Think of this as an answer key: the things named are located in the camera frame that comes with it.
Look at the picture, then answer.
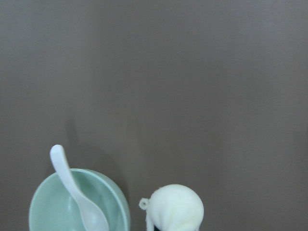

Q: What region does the white steamed bun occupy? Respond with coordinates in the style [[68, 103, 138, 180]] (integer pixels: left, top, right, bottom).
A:
[[139, 184, 204, 231]]

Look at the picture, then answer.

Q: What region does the white ceramic spoon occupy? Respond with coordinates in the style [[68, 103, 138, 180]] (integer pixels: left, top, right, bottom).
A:
[[50, 144, 109, 231]]

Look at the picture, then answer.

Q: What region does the mint green bowl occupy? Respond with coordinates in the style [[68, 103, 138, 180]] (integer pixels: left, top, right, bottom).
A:
[[29, 168, 130, 231]]

